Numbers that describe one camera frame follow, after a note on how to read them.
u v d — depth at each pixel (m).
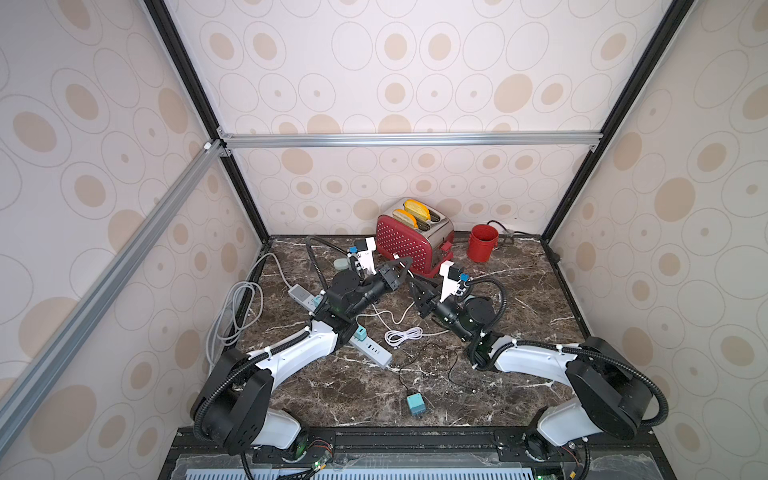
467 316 0.60
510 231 1.21
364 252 0.69
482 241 1.06
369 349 0.87
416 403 0.79
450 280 0.66
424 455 0.73
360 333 0.87
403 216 0.99
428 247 0.96
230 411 0.42
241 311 1.05
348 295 0.59
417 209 1.00
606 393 0.44
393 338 0.92
